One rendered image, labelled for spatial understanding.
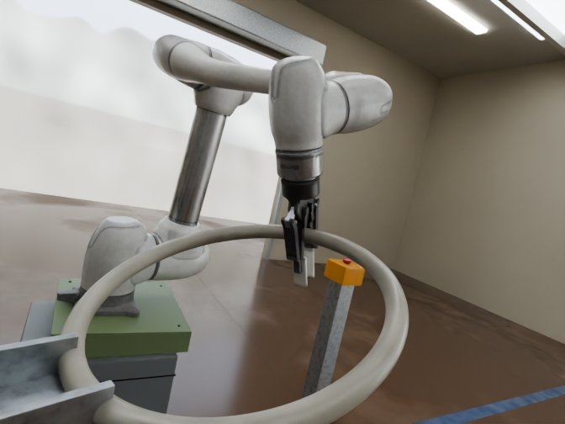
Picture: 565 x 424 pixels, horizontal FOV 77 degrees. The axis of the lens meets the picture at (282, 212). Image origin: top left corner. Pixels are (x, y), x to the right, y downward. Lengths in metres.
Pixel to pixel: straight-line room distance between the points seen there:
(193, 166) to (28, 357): 0.79
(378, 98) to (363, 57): 6.09
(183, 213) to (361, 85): 0.72
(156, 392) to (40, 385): 0.73
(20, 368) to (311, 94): 0.54
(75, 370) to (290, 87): 0.49
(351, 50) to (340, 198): 2.50
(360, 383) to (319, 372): 1.27
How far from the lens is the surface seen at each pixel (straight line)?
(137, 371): 1.17
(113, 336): 1.12
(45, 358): 0.52
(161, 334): 1.15
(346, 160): 6.55
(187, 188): 1.18
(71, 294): 1.24
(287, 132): 0.63
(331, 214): 6.51
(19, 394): 0.51
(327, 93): 0.65
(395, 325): 0.48
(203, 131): 1.16
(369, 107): 0.72
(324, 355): 1.64
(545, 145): 6.77
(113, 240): 1.13
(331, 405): 0.40
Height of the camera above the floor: 1.38
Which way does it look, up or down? 5 degrees down
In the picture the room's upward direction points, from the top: 12 degrees clockwise
